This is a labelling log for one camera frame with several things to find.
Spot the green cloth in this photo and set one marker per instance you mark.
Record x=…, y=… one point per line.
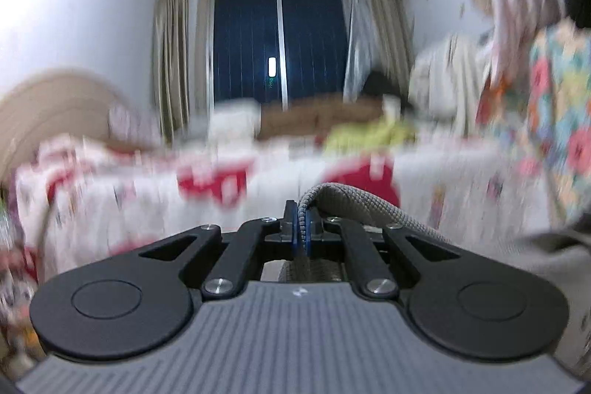
x=369, y=135

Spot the beige bed headboard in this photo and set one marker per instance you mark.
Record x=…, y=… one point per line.
x=51, y=108

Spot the dark window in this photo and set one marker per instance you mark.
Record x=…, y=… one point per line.
x=244, y=48

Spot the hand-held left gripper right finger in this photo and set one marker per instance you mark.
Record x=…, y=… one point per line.
x=308, y=233

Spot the beige curtain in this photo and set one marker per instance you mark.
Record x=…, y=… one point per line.
x=173, y=61
x=374, y=34

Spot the white red bear blanket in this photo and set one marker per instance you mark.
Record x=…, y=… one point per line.
x=152, y=195

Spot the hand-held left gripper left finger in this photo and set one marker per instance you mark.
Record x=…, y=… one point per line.
x=290, y=233

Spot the black cloth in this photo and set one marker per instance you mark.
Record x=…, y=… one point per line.
x=383, y=87

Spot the white pile of clothes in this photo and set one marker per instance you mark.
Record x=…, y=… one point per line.
x=443, y=75

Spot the floral patchwork quilt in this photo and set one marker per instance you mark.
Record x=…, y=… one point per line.
x=558, y=108

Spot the grey knit garment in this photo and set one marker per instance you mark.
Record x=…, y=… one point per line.
x=360, y=200

